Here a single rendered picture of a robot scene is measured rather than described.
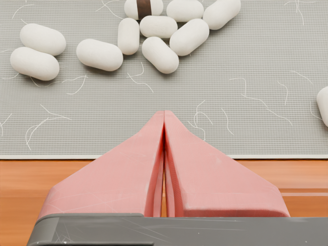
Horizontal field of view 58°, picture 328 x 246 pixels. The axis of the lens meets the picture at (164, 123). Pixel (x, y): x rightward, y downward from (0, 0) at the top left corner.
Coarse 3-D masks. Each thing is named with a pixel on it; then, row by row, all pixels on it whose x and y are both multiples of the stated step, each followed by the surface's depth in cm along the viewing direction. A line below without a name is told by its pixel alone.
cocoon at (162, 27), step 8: (152, 16) 24; (160, 16) 24; (144, 24) 24; (152, 24) 24; (160, 24) 24; (168, 24) 24; (176, 24) 24; (144, 32) 24; (152, 32) 24; (160, 32) 24; (168, 32) 24
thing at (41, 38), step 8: (32, 24) 23; (24, 32) 23; (32, 32) 23; (40, 32) 23; (48, 32) 23; (56, 32) 23; (24, 40) 23; (32, 40) 23; (40, 40) 23; (48, 40) 23; (56, 40) 23; (64, 40) 24; (32, 48) 24; (40, 48) 23; (48, 48) 23; (56, 48) 23; (64, 48) 24
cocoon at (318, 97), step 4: (324, 88) 23; (320, 92) 23; (324, 92) 23; (320, 96) 23; (324, 96) 23; (320, 100) 23; (324, 100) 23; (320, 104) 23; (324, 104) 23; (320, 108) 23; (324, 108) 23; (320, 112) 24; (324, 112) 23; (324, 116) 23; (324, 120) 23
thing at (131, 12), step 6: (126, 0) 24; (132, 0) 24; (150, 0) 24; (156, 0) 24; (126, 6) 24; (132, 6) 24; (156, 6) 24; (162, 6) 25; (126, 12) 24; (132, 12) 24; (156, 12) 24; (132, 18) 25; (138, 18) 25
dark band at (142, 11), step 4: (136, 0) 24; (140, 0) 24; (144, 0) 24; (148, 0) 24; (140, 4) 24; (144, 4) 24; (148, 4) 24; (140, 8) 24; (144, 8) 24; (148, 8) 24; (140, 12) 24; (144, 12) 24; (148, 12) 24; (140, 16) 24; (144, 16) 25
